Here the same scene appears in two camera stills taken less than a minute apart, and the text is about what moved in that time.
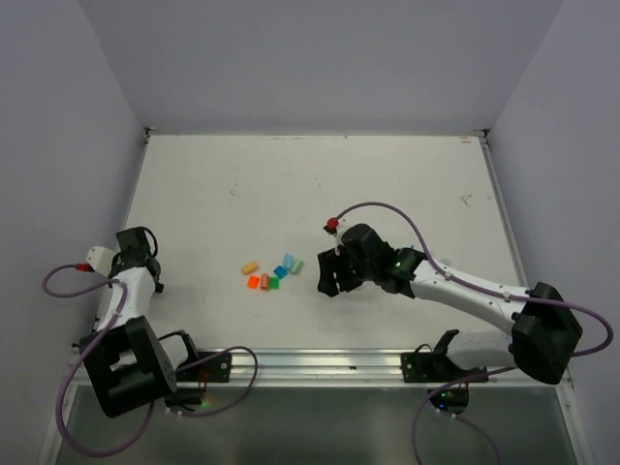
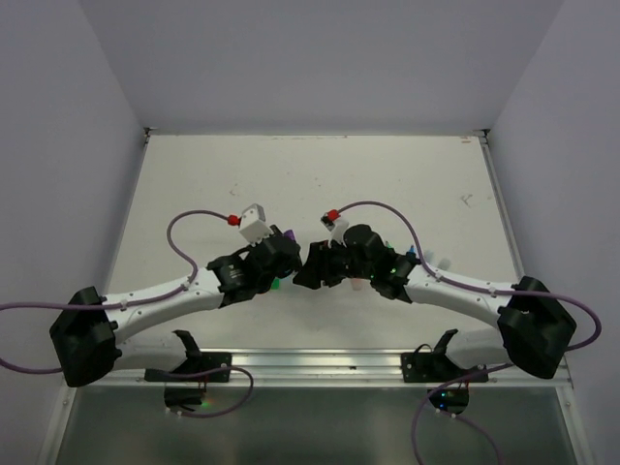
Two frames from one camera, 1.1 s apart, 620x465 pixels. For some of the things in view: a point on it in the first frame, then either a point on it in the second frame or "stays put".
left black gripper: (116, 261) -> (291, 262)
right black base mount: (423, 365) stays put
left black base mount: (214, 370) stays put
